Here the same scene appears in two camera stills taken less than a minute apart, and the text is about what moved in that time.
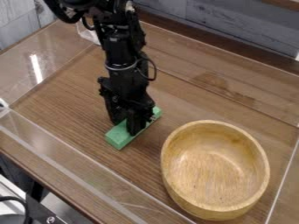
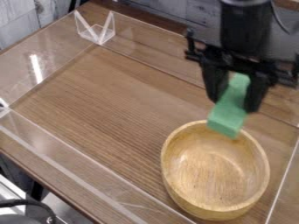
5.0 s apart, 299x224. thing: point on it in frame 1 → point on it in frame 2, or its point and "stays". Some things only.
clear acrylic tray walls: (54, 118) stays
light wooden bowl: (216, 169) stays
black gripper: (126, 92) → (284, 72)
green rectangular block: (118, 136) → (229, 111)
